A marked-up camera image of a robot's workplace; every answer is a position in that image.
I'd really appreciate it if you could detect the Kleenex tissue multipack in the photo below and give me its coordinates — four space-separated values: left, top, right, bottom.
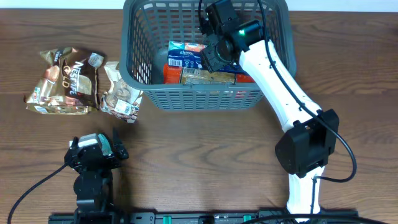
167 40 249 75

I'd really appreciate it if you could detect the orange cracker packet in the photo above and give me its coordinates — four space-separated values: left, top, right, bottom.
163 64 254 85

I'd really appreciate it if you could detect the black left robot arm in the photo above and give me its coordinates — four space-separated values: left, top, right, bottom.
64 129 129 224

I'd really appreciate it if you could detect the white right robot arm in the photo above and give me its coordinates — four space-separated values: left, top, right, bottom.
200 16 339 223

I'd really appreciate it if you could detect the clear nut mix bag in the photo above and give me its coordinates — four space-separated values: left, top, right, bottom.
100 62 144 123

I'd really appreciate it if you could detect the gold Nescafe coffee bag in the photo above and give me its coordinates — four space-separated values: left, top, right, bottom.
24 47 104 115

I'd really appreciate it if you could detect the grey plastic basket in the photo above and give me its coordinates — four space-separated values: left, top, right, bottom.
119 0 297 111

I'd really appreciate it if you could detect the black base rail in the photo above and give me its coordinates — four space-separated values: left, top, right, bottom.
48 210 360 224

